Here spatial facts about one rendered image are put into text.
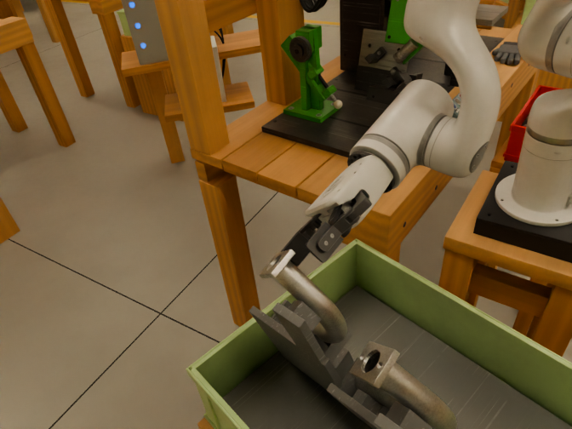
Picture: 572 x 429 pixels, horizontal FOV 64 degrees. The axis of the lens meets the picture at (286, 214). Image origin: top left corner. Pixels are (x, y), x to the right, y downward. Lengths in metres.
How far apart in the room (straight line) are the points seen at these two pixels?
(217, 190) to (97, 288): 1.11
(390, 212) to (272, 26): 0.77
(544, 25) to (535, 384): 0.61
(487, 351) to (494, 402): 0.08
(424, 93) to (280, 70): 0.97
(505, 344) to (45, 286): 2.18
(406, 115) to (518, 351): 0.42
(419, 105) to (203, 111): 0.81
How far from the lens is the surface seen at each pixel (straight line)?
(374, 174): 0.60
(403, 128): 0.65
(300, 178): 1.26
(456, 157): 0.64
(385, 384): 0.49
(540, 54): 1.00
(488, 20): 1.64
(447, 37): 0.63
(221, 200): 1.52
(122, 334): 2.18
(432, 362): 0.90
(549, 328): 1.25
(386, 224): 1.11
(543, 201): 1.14
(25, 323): 2.46
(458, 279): 1.22
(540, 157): 1.08
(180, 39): 1.30
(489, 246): 1.13
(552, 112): 1.02
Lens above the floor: 1.59
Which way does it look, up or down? 39 degrees down
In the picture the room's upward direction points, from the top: 6 degrees counter-clockwise
